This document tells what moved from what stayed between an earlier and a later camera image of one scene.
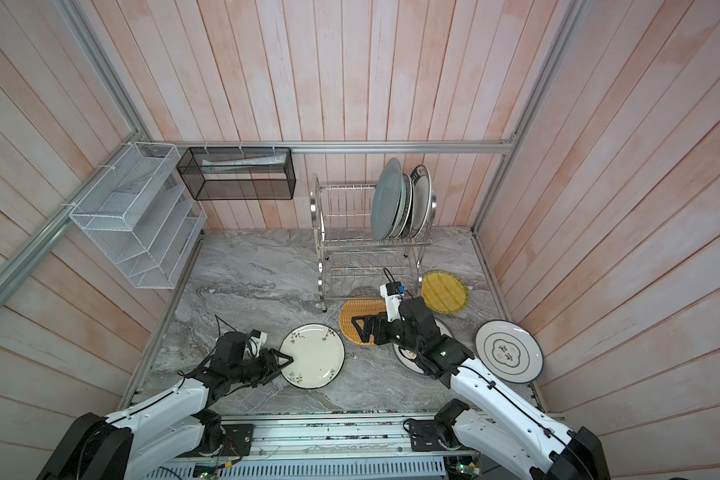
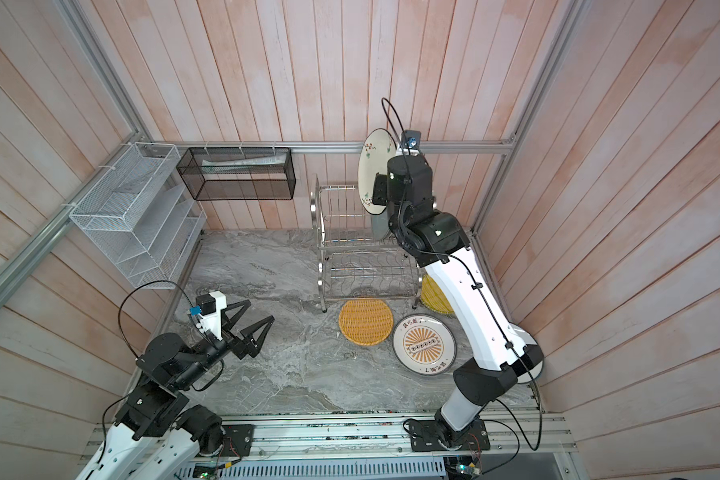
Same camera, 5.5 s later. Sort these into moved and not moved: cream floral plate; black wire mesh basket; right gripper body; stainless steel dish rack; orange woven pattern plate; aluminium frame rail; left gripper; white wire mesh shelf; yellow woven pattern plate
Moved: right gripper body; cream floral plate; left gripper
Not moved: white wire mesh shelf; black wire mesh basket; aluminium frame rail; yellow woven pattern plate; orange woven pattern plate; stainless steel dish rack
